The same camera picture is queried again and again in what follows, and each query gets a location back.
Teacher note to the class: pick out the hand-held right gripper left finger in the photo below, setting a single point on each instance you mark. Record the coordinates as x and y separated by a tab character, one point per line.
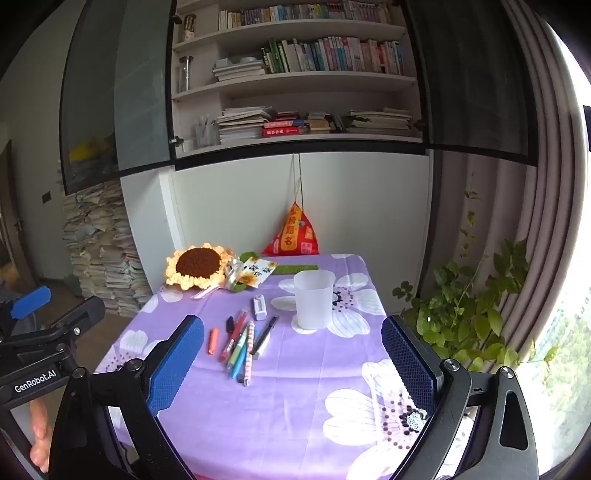
175	364

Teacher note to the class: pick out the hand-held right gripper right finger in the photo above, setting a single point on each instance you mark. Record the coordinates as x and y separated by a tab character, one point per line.
408	364

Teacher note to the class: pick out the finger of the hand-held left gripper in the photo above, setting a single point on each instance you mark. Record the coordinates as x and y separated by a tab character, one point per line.
30	302
85	311

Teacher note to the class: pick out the orange highlighter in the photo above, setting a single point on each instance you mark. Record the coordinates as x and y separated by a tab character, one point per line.
212	341

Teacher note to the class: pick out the blue pen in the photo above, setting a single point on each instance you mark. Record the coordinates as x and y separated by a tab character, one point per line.
238	364

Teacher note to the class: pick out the teal pen with clip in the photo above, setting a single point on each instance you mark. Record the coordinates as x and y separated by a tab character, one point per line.
239	347

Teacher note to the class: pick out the black marker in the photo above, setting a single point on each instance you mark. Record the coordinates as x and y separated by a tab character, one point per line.
229	324

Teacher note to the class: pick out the clear pen with red ink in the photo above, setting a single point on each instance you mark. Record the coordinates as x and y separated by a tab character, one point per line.
235	333

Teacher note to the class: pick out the pink patterned pen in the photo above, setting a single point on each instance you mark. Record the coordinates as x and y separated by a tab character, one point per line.
249	350

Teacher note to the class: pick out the slim black pen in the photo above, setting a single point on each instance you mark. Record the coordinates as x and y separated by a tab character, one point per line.
268	333

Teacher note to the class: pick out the white retractable eraser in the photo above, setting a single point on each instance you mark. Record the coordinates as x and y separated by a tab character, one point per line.
259	308

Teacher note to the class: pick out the translucent plastic cup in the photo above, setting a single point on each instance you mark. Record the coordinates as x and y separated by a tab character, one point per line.
314	304

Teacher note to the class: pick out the person's left hand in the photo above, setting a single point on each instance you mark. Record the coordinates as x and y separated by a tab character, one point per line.
39	429

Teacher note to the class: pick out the green leafy plant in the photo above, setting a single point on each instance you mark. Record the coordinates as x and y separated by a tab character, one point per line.
461	314

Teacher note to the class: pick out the wooden door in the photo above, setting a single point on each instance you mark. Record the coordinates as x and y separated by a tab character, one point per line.
11	221

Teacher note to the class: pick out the crochet sunflower with green stem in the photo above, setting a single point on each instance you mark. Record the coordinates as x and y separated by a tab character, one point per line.
198	263

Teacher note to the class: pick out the purple floral tablecloth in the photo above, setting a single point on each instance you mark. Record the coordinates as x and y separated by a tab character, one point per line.
295	392

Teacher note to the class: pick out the sunflower print gift card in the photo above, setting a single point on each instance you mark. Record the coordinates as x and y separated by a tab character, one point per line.
258	270

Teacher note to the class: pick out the red triangular pouch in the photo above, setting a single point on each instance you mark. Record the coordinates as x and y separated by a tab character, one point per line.
291	235

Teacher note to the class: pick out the pinkish grey curtain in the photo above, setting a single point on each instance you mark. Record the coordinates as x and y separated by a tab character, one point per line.
521	194

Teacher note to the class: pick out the clear pen holder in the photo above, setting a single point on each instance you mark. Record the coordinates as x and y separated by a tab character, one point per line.
206	134

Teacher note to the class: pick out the dark glass cabinet door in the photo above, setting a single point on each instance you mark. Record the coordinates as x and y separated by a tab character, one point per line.
475	83
115	92

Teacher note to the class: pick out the stack of worn books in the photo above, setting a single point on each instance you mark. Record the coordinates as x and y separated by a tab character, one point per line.
378	122

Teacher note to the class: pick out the stack of white paperbacks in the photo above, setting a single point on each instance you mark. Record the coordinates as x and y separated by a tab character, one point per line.
244	124

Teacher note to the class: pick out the stack of dark small books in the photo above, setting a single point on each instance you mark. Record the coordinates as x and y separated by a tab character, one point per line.
321	123

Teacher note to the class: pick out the glass jar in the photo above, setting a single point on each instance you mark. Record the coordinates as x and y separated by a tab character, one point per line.
186	74

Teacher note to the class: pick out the red books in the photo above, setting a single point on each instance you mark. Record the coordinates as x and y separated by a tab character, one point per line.
281	129

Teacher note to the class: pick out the small stack of flat books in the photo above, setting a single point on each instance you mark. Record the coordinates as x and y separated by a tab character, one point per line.
238	71

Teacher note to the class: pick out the white bookshelf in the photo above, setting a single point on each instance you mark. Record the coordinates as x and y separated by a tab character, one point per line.
295	81

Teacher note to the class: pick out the row of green and pastel books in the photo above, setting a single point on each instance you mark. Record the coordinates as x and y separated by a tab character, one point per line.
332	55

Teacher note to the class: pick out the long row of upright books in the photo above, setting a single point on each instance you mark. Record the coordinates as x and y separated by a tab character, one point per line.
304	13

